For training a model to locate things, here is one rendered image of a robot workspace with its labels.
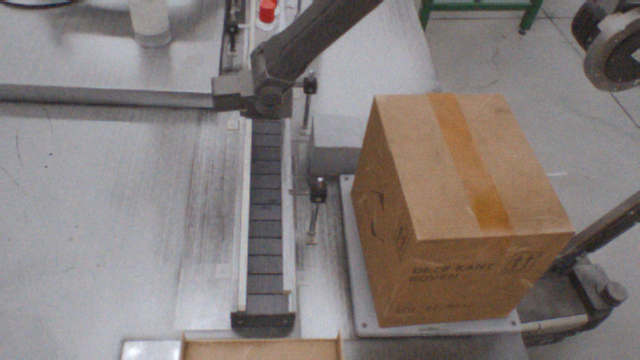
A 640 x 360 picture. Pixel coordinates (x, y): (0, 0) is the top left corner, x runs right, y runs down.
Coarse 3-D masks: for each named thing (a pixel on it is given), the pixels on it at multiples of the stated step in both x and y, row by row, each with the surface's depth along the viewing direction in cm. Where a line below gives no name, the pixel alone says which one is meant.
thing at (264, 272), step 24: (264, 120) 118; (264, 144) 113; (264, 168) 109; (264, 192) 105; (264, 216) 101; (264, 240) 98; (264, 264) 94; (264, 288) 91; (240, 312) 88; (264, 312) 88
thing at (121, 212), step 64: (320, 64) 142; (384, 64) 146; (0, 128) 114; (64, 128) 117; (128, 128) 119; (192, 128) 121; (0, 192) 104; (64, 192) 105; (128, 192) 107; (192, 192) 109; (0, 256) 95; (64, 256) 96; (128, 256) 98; (192, 256) 99; (320, 256) 103; (0, 320) 87; (64, 320) 88; (128, 320) 90; (192, 320) 91; (320, 320) 94
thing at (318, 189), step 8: (312, 184) 96; (320, 184) 94; (288, 192) 95; (296, 192) 96; (304, 192) 96; (312, 192) 95; (320, 192) 95; (312, 200) 96; (320, 200) 96; (312, 208) 100; (312, 216) 101; (312, 224) 103; (312, 232) 105
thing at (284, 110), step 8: (288, 96) 104; (280, 104) 101; (288, 104) 104; (240, 112) 103; (248, 112) 103; (256, 112) 103; (264, 112) 100; (272, 112) 102; (280, 112) 104; (288, 112) 104
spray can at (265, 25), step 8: (264, 0) 113; (264, 8) 111; (272, 8) 111; (264, 16) 112; (272, 16) 113; (256, 24) 114; (264, 24) 114; (272, 24) 114; (256, 32) 115; (264, 32) 114; (272, 32) 115; (256, 40) 117; (264, 40) 116
